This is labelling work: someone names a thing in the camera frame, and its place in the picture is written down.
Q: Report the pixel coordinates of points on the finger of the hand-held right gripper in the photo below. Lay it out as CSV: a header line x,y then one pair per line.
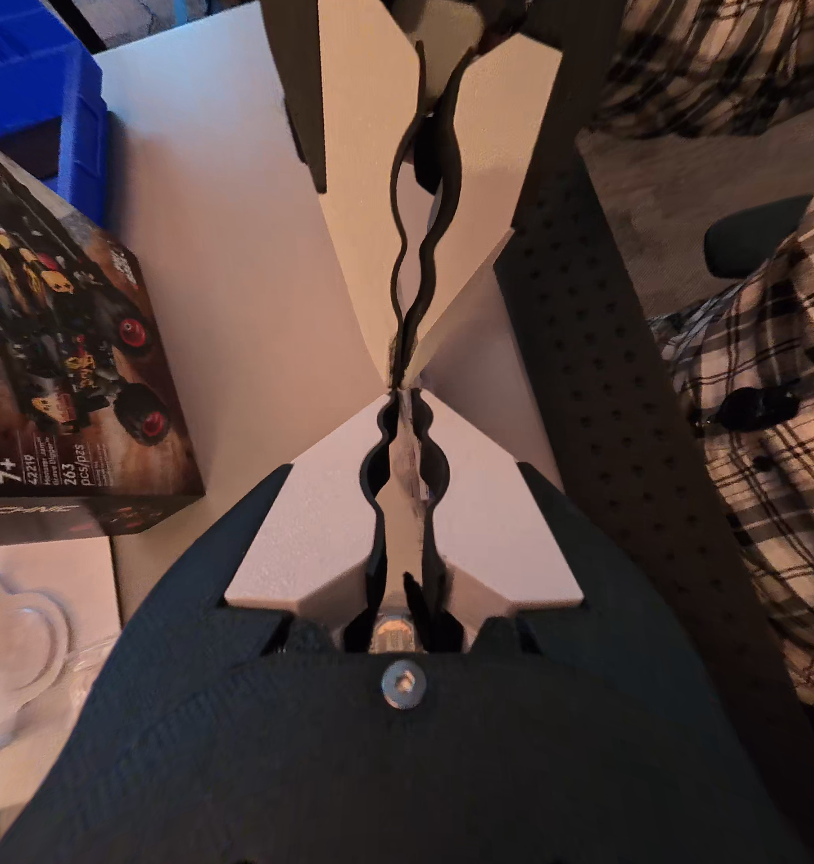
x,y
360,135
501,135

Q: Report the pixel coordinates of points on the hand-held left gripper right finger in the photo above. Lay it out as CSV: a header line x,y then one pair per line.
x,y
508,540

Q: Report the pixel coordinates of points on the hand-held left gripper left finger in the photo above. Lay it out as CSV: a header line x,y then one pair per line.
x,y
306,540

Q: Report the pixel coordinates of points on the person's black shoe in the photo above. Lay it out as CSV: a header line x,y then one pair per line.
x,y
751,236

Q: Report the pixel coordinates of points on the clear bag of small pins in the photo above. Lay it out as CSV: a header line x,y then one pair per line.
x,y
407,459

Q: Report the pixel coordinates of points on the dark toy truck box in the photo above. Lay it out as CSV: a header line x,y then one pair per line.
x,y
110,304

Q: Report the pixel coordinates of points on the white sign stand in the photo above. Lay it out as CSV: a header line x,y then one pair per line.
x,y
56,574

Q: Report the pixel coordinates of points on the blue storage bin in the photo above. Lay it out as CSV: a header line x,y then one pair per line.
x,y
29,81

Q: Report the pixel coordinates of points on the person's plaid clothing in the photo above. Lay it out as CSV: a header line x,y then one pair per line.
x,y
771,472

